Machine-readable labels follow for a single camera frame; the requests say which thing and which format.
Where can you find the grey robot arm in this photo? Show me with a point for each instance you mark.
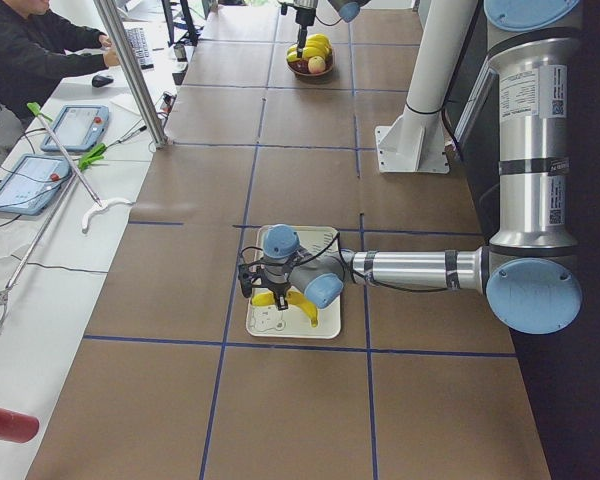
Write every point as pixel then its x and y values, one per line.
pixel 347 10
pixel 516 52

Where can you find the person in black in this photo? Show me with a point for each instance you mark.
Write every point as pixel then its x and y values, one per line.
pixel 39 48

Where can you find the brown wicker basket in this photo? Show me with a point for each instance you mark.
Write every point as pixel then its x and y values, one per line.
pixel 300 67

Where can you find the long metal reacher grabber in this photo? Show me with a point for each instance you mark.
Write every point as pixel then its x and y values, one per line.
pixel 100 205

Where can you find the white bear serving tray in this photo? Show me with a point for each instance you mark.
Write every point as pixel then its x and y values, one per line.
pixel 295 320

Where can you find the yellow banana moved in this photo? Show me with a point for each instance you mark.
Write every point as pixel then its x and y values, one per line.
pixel 293 298
pixel 317 45

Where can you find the blue teach pendant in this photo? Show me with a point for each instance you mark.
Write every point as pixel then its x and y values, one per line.
pixel 32 183
pixel 80 127

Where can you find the blue teach pendant far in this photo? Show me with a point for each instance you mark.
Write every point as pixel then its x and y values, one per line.
pixel 80 127

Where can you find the black computer mouse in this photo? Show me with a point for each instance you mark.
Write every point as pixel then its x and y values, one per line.
pixel 100 80

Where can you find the blue teach pendant near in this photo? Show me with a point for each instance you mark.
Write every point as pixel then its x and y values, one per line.
pixel 32 183

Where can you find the yellow banana in basket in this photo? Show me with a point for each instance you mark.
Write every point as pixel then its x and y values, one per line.
pixel 293 55

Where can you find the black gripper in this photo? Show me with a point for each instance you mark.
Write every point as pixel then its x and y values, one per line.
pixel 303 18
pixel 278 288

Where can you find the aluminium frame post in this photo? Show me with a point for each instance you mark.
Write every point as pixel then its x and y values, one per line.
pixel 108 13

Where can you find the red cylinder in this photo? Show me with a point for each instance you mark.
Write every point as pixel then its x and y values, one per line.
pixel 17 427

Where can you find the black keyboard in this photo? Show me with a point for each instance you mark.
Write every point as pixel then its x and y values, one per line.
pixel 137 40

